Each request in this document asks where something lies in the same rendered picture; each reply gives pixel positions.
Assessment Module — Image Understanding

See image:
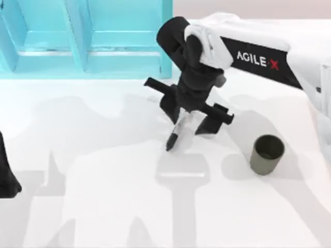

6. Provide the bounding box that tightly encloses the black and white marker pen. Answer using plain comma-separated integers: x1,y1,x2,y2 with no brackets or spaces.
165,110,192,152

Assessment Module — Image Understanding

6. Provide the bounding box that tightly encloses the dark olive cup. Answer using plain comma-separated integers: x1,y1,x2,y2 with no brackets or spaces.
249,134,285,176

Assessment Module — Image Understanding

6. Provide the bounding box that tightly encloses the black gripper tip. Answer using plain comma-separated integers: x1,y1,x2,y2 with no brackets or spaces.
0,131,23,199

